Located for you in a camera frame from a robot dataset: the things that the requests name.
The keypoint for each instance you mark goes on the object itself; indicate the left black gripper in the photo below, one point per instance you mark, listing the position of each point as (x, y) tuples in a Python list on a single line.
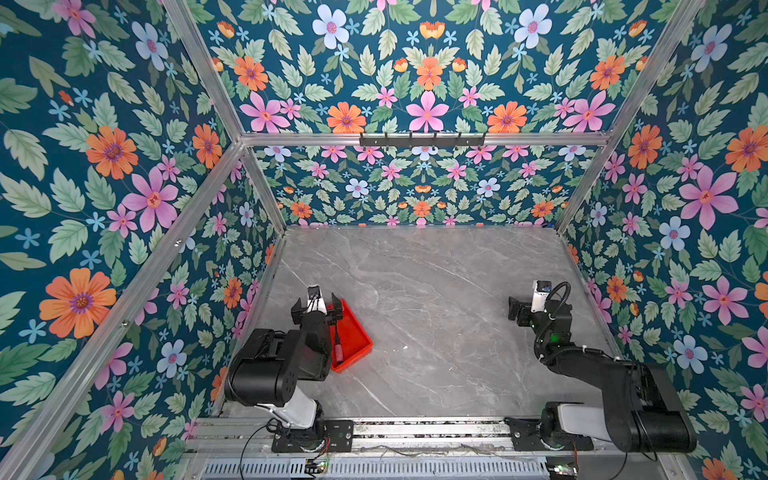
[(297, 317)]

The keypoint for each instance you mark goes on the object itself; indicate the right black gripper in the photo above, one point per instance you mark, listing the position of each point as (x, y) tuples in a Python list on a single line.
[(524, 308)]

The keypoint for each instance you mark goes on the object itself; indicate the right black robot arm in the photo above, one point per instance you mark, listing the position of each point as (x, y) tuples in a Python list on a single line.
[(640, 411)]

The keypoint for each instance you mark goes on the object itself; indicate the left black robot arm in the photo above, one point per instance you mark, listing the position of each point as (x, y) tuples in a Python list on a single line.
[(266, 372)]

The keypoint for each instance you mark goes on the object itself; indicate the red plastic bin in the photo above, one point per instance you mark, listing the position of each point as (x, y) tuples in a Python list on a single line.
[(356, 342)]

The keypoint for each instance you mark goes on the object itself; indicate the left green circuit board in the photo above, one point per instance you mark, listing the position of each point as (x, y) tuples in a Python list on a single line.
[(316, 467)]

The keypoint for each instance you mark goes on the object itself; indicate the green circuit board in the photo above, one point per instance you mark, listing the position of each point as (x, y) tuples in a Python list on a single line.
[(562, 471), (316, 467)]

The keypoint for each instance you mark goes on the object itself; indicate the black hook rack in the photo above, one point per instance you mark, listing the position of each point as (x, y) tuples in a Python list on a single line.
[(439, 140)]

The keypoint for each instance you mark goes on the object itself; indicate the right green circuit board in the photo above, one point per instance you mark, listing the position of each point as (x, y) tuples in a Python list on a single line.
[(562, 471)]

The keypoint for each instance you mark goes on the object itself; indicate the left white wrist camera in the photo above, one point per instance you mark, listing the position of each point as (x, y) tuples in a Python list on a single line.
[(316, 301)]

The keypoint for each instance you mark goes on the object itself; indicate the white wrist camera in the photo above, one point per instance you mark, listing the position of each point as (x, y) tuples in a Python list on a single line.
[(316, 301), (541, 292)]

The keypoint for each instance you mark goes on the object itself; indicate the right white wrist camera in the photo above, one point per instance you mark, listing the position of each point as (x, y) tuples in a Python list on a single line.
[(541, 292)]

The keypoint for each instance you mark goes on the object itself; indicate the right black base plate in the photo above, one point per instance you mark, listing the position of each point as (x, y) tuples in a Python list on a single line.
[(528, 434)]

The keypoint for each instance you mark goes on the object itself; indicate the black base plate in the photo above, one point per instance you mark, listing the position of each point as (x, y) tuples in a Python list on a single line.
[(528, 434), (324, 436)]

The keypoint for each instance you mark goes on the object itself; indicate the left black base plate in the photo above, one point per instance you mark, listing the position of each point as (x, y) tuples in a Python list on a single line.
[(324, 436)]

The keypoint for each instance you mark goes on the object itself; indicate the aluminium mounting rail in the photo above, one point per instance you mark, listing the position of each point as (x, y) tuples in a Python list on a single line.
[(409, 437)]

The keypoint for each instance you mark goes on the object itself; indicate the white slotted cable duct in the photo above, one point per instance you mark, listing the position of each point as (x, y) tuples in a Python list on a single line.
[(378, 468)]

